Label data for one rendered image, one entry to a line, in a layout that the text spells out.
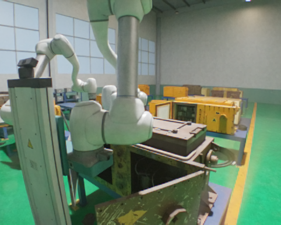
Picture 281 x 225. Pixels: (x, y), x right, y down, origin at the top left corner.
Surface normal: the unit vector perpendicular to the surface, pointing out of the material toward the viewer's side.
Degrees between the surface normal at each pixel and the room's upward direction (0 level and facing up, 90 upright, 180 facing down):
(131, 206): 90
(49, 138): 90
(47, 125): 90
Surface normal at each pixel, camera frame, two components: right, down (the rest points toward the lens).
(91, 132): -0.04, 0.21
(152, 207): 0.44, 0.18
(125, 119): -0.04, -0.03
